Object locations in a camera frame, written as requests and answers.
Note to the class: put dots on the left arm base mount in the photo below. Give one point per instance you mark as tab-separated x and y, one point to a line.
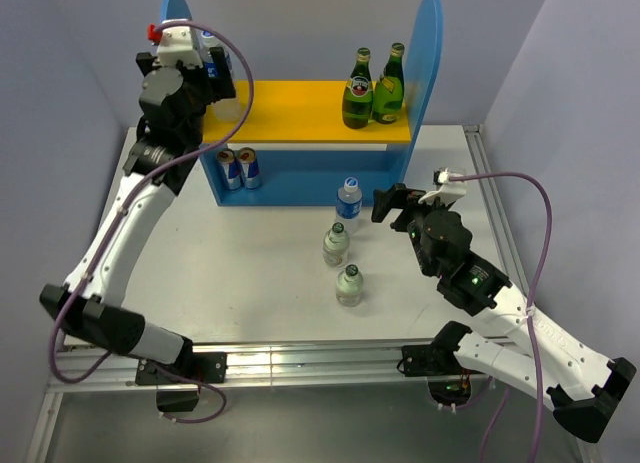
179	391

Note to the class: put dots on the clear glass bottle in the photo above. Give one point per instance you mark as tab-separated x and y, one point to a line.
349	286
336	244

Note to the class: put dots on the front clear glass bottle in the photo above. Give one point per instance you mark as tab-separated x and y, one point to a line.
349	286

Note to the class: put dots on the green Perrier bottle red label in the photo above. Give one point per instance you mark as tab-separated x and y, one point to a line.
357	98

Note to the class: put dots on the rear clear glass bottle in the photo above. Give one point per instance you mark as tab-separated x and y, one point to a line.
336	244

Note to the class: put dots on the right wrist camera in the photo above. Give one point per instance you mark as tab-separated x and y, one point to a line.
447	189

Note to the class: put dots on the left Red Bull can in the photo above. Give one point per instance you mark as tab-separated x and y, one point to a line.
229	169

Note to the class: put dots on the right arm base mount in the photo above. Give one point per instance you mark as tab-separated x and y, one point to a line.
450	385

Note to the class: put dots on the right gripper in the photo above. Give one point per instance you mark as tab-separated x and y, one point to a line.
396	196

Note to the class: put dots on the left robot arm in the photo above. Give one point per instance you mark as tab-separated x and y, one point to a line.
88	305

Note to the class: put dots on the right Red Bull can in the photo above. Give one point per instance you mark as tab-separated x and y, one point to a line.
249	168

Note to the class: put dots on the Pocari Sweat bottle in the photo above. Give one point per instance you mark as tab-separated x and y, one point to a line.
348	204
228	110

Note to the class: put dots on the blue and yellow shelf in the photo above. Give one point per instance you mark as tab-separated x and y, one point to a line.
305	151

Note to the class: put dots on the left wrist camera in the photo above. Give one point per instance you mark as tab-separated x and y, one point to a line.
176	44

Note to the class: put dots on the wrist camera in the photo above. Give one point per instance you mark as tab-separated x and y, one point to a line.
176	44
447	189

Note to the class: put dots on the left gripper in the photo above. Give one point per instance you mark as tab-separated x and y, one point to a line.
215	88

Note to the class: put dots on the aluminium mounting rail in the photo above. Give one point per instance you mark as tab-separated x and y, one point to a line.
253	366

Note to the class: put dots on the red bull can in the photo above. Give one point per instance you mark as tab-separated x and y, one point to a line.
229	169
249	168

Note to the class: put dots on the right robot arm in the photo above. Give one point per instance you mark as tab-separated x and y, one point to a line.
581	387

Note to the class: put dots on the green Perrier lemon bottle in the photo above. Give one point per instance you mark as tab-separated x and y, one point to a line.
389	90

